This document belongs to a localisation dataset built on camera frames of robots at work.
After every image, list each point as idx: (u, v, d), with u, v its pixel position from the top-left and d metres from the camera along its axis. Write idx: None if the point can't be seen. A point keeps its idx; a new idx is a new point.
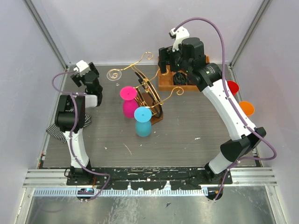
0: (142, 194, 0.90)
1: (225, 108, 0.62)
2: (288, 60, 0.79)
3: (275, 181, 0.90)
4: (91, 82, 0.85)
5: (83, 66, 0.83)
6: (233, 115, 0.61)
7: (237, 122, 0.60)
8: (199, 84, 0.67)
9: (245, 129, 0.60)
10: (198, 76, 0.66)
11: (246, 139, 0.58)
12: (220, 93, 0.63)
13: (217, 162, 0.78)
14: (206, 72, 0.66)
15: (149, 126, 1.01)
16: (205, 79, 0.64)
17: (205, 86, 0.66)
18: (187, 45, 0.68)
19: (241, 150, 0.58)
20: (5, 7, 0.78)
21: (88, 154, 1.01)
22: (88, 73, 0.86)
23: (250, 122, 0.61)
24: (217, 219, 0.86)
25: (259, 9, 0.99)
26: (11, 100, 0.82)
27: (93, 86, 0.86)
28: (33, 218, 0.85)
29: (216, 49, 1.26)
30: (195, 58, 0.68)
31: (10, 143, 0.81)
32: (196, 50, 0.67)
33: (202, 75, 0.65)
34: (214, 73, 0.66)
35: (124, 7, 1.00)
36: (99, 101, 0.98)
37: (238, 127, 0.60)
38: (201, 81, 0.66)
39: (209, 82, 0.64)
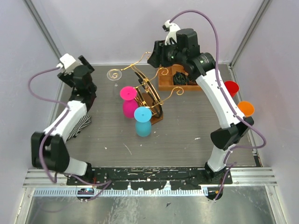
0: (142, 194, 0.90)
1: (217, 96, 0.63)
2: (288, 60, 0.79)
3: (275, 181, 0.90)
4: (80, 77, 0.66)
5: (69, 61, 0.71)
6: (223, 103, 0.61)
7: (227, 111, 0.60)
8: (193, 73, 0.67)
9: (234, 117, 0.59)
10: (192, 65, 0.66)
11: (235, 127, 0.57)
12: (212, 83, 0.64)
13: (213, 159, 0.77)
14: (200, 61, 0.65)
15: (149, 126, 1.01)
16: (199, 68, 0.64)
17: (198, 75, 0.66)
18: (182, 35, 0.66)
19: (230, 138, 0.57)
20: (5, 6, 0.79)
21: (89, 154, 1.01)
22: (77, 68, 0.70)
23: (239, 112, 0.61)
24: (217, 219, 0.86)
25: (259, 10, 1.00)
26: (11, 100, 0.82)
27: (82, 82, 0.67)
28: (33, 218, 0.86)
29: (216, 49, 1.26)
30: (188, 48, 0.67)
31: (10, 143, 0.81)
32: (190, 40, 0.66)
33: (195, 64, 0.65)
34: (208, 63, 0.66)
35: (124, 7, 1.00)
36: (89, 103, 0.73)
37: (227, 116, 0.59)
38: (195, 69, 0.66)
39: (202, 71, 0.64)
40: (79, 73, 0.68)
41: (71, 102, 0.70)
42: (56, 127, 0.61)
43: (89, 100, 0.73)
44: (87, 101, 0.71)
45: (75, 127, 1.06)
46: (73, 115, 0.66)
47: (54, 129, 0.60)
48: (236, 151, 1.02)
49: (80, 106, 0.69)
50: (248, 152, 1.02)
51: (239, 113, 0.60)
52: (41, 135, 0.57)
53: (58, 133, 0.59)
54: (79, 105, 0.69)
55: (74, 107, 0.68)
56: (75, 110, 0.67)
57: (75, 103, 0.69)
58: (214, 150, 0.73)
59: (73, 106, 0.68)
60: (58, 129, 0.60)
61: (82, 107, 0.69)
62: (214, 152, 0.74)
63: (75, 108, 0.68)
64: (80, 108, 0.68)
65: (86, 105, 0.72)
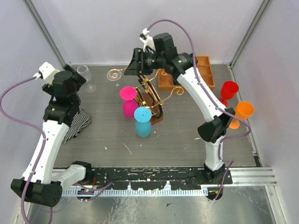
0: (142, 194, 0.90)
1: (198, 92, 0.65)
2: (288, 60, 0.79)
3: (275, 181, 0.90)
4: (61, 81, 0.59)
5: (49, 69, 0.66)
6: (205, 98, 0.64)
7: (209, 105, 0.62)
8: (173, 73, 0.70)
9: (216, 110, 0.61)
10: (172, 66, 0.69)
11: (218, 119, 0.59)
12: (192, 80, 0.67)
13: (208, 157, 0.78)
14: (178, 60, 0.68)
15: (149, 126, 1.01)
16: (178, 68, 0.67)
17: (179, 74, 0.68)
18: (157, 39, 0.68)
19: (215, 130, 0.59)
20: (5, 7, 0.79)
21: (89, 154, 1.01)
22: (60, 73, 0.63)
23: (221, 104, 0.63)
24: (217, 219, 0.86)
25: (259, 9, 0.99)
26: (11, 100, 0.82)
27: (63, 88, 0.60)
28: (33, 218, 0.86)
29: (216, 49, 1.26)
30: (166, 50, 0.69)
31: (10, 143, 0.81)
32: (166, 43, 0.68)
33: (174, 64, 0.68)
34: (186, 61, 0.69)
35: (124, 7, 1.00)
36: (68, 115, 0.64)
37: (210, 109, 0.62)
38: (175, 69, 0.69)
39: (181, 70, 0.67)
40: (60, 78, 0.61)
41: (47, 122, 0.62)
42: (35, 169, 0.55)
43: (69, 111, 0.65)
44: (66, 113, 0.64)
45: (75, 127, 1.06)
46: (51, 145, 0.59)
47: (34, 173, 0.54)
48: (236, 151, 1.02)
49: (58, 128, 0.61)
50: (248, 152, 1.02)
51: (221, 105, 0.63)
52: (21, 183, 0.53)
53: (39, 178, 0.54)
54: (56, 127, 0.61)
55: (51, 132, 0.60)
56: (53, 137, 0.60)
57: (52, 123, 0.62)
58: (207, 148, 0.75)
59: (50, 132, 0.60)
60: (38, 172, 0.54)
61: (61, 128, 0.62)
62: (207, 150, 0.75)
63: (53, 134, 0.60)
64: (58, 133, 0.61)
65: (66, 117, 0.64)
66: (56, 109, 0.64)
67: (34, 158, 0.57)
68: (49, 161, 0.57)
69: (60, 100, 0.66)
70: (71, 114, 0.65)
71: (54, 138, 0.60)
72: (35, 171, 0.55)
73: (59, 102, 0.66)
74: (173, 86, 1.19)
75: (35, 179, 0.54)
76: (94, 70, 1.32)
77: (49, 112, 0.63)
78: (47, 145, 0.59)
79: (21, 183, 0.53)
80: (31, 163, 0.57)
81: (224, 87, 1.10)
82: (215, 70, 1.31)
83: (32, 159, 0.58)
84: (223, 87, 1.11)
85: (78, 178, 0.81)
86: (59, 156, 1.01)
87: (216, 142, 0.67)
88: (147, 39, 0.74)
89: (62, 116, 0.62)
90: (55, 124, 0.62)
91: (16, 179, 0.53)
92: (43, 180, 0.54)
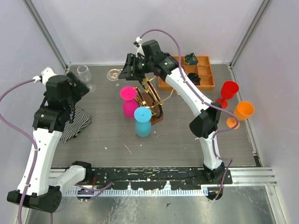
0: (142, 194, 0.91)
1: (185, 90, 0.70)
2: (288, 61, 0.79)
3: (275, 181, 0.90)
4: (55, 83, 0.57)
5: (49, 73, 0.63)
6: (191, 94, 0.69)
7: (195, 100, 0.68)
8: (161, 75, 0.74)
9: (203, 104, 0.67)
10: (159, 68, 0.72)
11: (205, 112, 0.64)
12: (178, 79, 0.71)
13: (205, 156, 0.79)
14: (165, 63, 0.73)
15: (149, 126, 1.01)
16: (165, 69, 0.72)
17: (166, 75, 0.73)
18: (144, 45, 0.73)
19: (204, 124, 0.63)
20: (5, 7, 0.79)
21: (89, 154, 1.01)
22: (55, 76, 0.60)
23: (207, 99, 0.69)
24: (217, 219, 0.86)
25: (259, 9, 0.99)
26: (11, 100, 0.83)
27: (57, 90, 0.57)
28: (33, 218, 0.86)
29: (216, 49, 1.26)
30: (153, 55, 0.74)
31: (10, 143, 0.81)
32: (153, 48, 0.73)
33: (161, 66, 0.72)
34: (172, 63, 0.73)
35: (125, 7, 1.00)
36: (59, 120, 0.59)
37: (196, 104, 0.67)
38: (162, 71, 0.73)
39: (168, 71, 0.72)
40: (55, 80, 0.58)
41: (37, 130, 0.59)
42: (30, 181, 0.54)
43: (60, 116, 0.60)
44: (57, 117, 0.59)
45: (75, 127, 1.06)
46: (44, 155, 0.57)
47: (29, 185, 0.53)
48: (236, 151, 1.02)
49: (49, 136, 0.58)
50: (248, 152, 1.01)
51: (206, 99, 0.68)
52: (17, 195, 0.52)
53: (35, 191, 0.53)
54: (47, 135, 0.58)
55: (42, 142, 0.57)
56: (46, 147, 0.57)
57: (43, 132, 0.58)
58: (202, 147, 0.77)
59: (42, 141, 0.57)
60: (32, 185, 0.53)
61: (52, 136, 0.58)
62: (203, 147, 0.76)
63: (44, 143, 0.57)
64: (50, 142, 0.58)
65: (56, 122, 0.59)
66: (46, 114, 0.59)
67: (27, 169, 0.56)
68: (43, 172, 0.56)
69: (52, 104, 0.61)
70: (62, 119, 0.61)
71: (46, 148, 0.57)
72: (30, 183, 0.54)
73: (51, 107, 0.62)
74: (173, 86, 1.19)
75: (31, 192, 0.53)
76: (94, 70, 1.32)
77: (38, 118, 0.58)
78: (40, 156, 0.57)
79: (18, 195, 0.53)
80: (24, 174, 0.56)
81: (224, 87, 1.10)
82: (215, 70, 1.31)
83: (26, 170, 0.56)
84: (223, 87, 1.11)
85: (78, 179, 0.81)
86: (59, 156, 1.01)
87: (208, 137, 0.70)
88: (139, 47, 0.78)
89: (52, 122, 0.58)
90: (46, 132, 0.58)
91: (11, 192, 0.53)
92: (39, 192, 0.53)
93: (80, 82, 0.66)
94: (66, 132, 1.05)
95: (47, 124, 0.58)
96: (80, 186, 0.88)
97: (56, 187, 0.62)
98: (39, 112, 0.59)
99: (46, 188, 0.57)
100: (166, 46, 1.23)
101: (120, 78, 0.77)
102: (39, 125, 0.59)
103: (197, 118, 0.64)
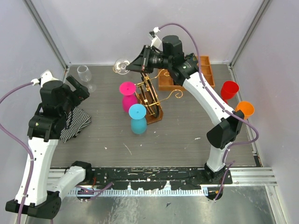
0: (142, 194, 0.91)
1: (203, 96, 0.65)
2: (289, 61, 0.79)
3: (275, 181, 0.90)
4: (49, 90, 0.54)
5: (47, 77, 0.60)
6: (211, 101, 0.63)
7: (215, 108, 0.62)
8: (179, 79, 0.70)
9: (223, 113, 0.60)
10: (176, 72, 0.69)
11: (226, 122, 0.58)
12: (197, 84, 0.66)
13: (211, 158, 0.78)
14: (183, 67, 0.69)
15: (145, 123, 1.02)
16: (183, 73, 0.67)
17: (184, 80, 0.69)
18: (167, 44, 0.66)
19: (223, 133, 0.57)
20: (5, 7, 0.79)
21: (89, 154, 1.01)
22: (51, 82, 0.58)
23: (228, 107, 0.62)
24: (217, 219, 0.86)
25: (259, 10, 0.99)
26: (11, 100, 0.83)
27: (52, 96, 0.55)
28: (33, 218, 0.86)
29: (217, 49, 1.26)
30: (174, 56, 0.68)
31: (9, 143, 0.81)
32: (175, 48, 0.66)
33: (181, 71, 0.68)
34: (191, 68, 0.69)
35: (124, 7, 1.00)
36: (54, 128, 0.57)
37: (217, 112, 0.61)
38: (180, 75, 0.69)
39: (187, 75, 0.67)
40: (49, 86, 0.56)
41: (32, 139, 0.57)
42: (27, 192, 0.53)
43: (56, 123, 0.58)
44: (53, 125, 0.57)
45: (75, 126, 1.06)
46: (40, 165, 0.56)
47: (26, 195, 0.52)
48: (236, 151, 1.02)
49: (45, 146, 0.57)
50: (248, 152, 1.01)
51: (228, 107, 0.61)
52: (15, 206, 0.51)
53: (32, 201, 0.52)
54: (42, 144, 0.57)
55: (38, 151, 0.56)
56: (42, 157, 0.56)
57: (39, 141, 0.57)
58: (211, 151, 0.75)
59: (38, 151, 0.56)
60: (30, 195, 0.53)
61: (48, 145, 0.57)
62: (212, 152, 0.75)
63: (40, 153, 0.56)
64: (46, 152, 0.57)
65: (52, 130, 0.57)
66: (40, 122, 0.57)
67: (24, 179, 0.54)
68: (40, 181, 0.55)
69: (47, 110, 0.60)
70: (57, 127, 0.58)
71: (43, 157, 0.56)
72: (27, 193, 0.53)
73: (46, 114, 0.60)
74: (173, 86, 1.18)
75: (28, 201, 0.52)
76: (94, 70, 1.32)
77: (33, 126, 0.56)
78: (36, 165, 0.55)
79: (16, 206, 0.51)
80: (21, 185, 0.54)
81: (224, 87, 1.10)
82: (215, 71, 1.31)
83: (22, 180, 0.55)
84: (223, 87, 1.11)
85: (78, 180, 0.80)
86: (59, 156, 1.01)
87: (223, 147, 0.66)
88: (155, 38, 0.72)
89: (47, 131, 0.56)
90: (42, 142, 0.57)
91: (9, 203, 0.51)
92: (37, 202, 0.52)
93: (81, 87, 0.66)
94: (67, 132, 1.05)
95: (43, 133, 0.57)
96: (80, 186, 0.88)
97: (55, 192, 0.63)
98: (34, 119, 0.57)
99: (45, 196, 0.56)
100: None
101: (132, 69, 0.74)
102: (34, 134, 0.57)
103: (216, 126, 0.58)
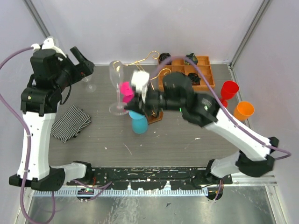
0: (142, 194, 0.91)
1: (238, 137, 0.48)
2: (289, 60, 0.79)
3: (275, 181, 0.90)
4: (41, 58, 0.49)
5: (49, 44, 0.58)
6: (247, 139, 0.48)
7: (255, 145, 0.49)
8: (202, 123, 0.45)
9: (264, 148, 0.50)
10: (197, 116, 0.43)
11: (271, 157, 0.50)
12: (228, 124, 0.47)
13: (221, 170, 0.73)
14: (204, 107, 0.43)
15: (145, 123, 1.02)
16: (208, 117, 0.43)
17: (209, 122, 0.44)
18: (172, 84, 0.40)
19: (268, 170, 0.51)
20: (5, 7, 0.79)
21: (89, 154, 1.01)
22: (41, 51, 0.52)
23: (265, 138, 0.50)
24: (217, 219, 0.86)
25: (259, 9, 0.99)
26: (11, 100, 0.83)
27: (44, 66, 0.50)
28: (33, 218, 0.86)
29: (217, 49, 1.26)
30: (186, 98, 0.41)
31: (8, 143, 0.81)
32: (186, 87, 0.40)
33: (203, 114, 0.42)
34: (212, 105, 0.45)
35: (124, 7, 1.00)
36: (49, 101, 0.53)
37: (258, 150, 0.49)
38: (203, 120, 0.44)
39: (214, 118, 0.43)
40: (40, 54, 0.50)
41: (27, 114, 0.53)
42: (29, 167, 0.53)
43: (50, 96, 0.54)
44: (46, 98, 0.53)
45: (75, 127, 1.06)
46: (38, 140, 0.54)
47: (28, 171, 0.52)
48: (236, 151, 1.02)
49: (40, 121, 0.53)
50: None
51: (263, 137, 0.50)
52: (18, 180, 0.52)
53: (35, 176, 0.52)
54: (38, 119, 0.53)
55: (34, 127, 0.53)
56: (39, 132, 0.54)
57: (33, 116, 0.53)
58: (224, 165, 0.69)
59: (34, 126, 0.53)
60: (32, 170, 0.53)
61: (44, 120, 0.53)
62: (224, 166, 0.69)
63: (37, 128, 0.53)
64: (43, 126, 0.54)
65: (46, 104, 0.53)
66: (33, 95, 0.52)
67: (24, 155, 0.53)
68: (40, 156, 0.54)
69: (40, 82, 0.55)
70: (52, 100, 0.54)
71: (39, 133, 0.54)
72: (29, 169, 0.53)
73: (39, 86, 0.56)
74: None
75: (31, 176, 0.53)
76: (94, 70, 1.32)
77: (26, 100, 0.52)
78: (34, 141, 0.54)
79: (18, 180, 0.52)
80: (22, 160, 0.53)
81: (224, 87, 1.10)
82: (215, 70, 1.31)
83: (22, 155, 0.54)
84: (223, 87, 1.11)
85: (77, 176, 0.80)
86: (59, 156, 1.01)
87: None
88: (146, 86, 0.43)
89: (42, 105, 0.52)
90: (37, 116, 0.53)
91: (12, 178, 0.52)
92: (39, 177, 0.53)
93: (84, 61, 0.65)
94: (67, 132, 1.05)
95: (37, 107, 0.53)
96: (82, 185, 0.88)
97: (59, 168, 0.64)
98: (26, 93, 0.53)
99: (47, 169, 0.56)
100: (165, 46, 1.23)
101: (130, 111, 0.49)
102: (28, 108, 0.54)
103: (261, 164, 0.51)
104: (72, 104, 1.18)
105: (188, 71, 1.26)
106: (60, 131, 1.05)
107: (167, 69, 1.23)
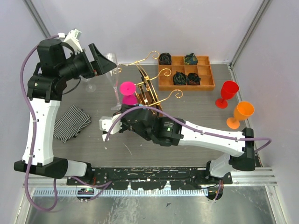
0: (142, 194, 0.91)
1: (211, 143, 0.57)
2: (288, 61, 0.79)
3: (275, 181, 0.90)
4: (47, 47, 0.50)
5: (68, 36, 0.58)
6: (217, 141, 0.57)
7: (229, 143, 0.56)
8: (171, 142, 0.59)
9: (238, 142, 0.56)
10: (165, 139, 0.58)
11: (249, 149, 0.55)
12: (195, 135, 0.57)
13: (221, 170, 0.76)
14: (167, 129, 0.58)
15: None
16: (174, 136, 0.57)
17: (177, 141, 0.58)
18: (136, 121, 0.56)
19: (252, 160, 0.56)
20: (5, 8, 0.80)
21: (89, 154, 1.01)
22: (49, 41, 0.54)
23: (236, 133, 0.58)
24: (217, 219, 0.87)
25: (258, 9, 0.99)
26: (11, 100, 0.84)
27: (50, 54, 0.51)
28: (33, 218, 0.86)
29: (217, 50, 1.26)
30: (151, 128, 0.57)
31: (9, 143, 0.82)
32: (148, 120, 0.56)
33: (169, 136, 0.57)
34: (174, 125, 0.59)
35: (124, 8, 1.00)
36: (54, 87, 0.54)
37: (233, 145, 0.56)
38: (171, 139, 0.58)
39: (179, 136, 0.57)
40: (47, 43, 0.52)
41: (33, 100, 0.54)
42: (33, 152, 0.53)
43: (56, 83, 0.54)
44: (53, 86, 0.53)
45: (76, 127, 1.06)
46: (43, 127, 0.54)
47: (33, 156, 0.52)
48: None
49: (46, 107, 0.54)
50: None
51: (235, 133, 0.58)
52: (23, 165, 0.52)
53: (39, 161, 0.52)
54: (44, 105, 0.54)
55: (40, 113, 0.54)
56: (44, 118, 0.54)
57: (39, 101, 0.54)
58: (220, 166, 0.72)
59: (40, 112, 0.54)
60: (37, 155, 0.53)
61: (50, 107, 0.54)
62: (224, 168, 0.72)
63: (42, 114, 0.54)
64: (48, 113, 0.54)
65: (53, 91, 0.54)
66: (39, 82, 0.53)
67: (29, 140, 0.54)
68: (46, 143, 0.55)
69: (47, 71, 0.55)
70: (58, 88, 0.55)
71: (46, 120, 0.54)
72: (33, 154, 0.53)
73: (46, 74, 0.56)
74: (174, 86, 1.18)
75: (36, 162, 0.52)
76: None
77: (32, 87, 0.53)
78: (39, 127, 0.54)
79: (24, 165, 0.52)
80: (27, 145, 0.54)
81: (224, 87, 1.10)
82: (215, 70, 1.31)
83: (27, 141, 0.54)
84: (223, 87, 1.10)
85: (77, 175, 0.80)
86: (59, 156, 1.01)
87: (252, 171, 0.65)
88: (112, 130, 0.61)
89: (48, 92, 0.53)
90: (43, 102, 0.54)
91: (17, 163, 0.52)
92: (44, 163, 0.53)
93: (97, 59, 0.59)
94: (67, 132, 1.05)
95: (43, 94, 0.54)
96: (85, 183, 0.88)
97: (64, 159, 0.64)
98: (32, 80, 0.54)
99: (51, 157, 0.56)
100: (165, 46, 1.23)
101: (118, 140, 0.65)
102: (34, 95, 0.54)
103: (244, 158, 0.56)
104: (72, 104, 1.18)
105: (188, 70, 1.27)
106: (60, 131, 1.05)
107: (167, 69, 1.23)
